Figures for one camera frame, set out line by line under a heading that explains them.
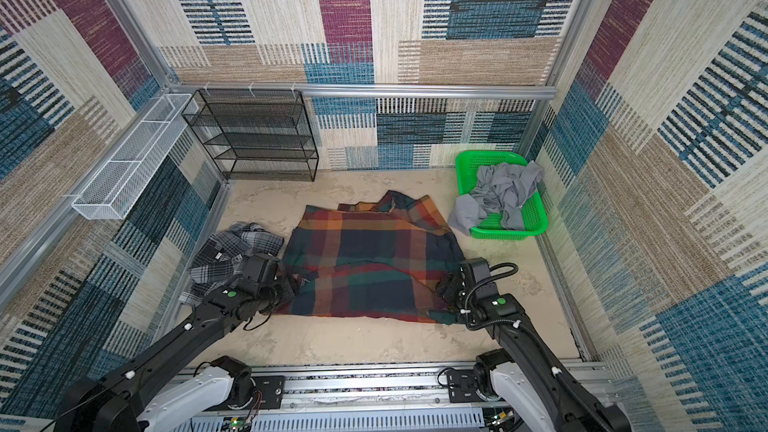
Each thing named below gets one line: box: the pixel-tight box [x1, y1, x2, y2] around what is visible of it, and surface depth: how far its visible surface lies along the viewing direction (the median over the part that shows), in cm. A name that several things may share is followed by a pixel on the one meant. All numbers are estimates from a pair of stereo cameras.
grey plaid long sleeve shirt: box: [179, 222, 284, 308], surface depth 96 cm
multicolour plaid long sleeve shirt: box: [273, 190, 466, 323], surface depth 98 cm
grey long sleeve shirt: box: [448, 161, 544, 236], surface depth 104 cm
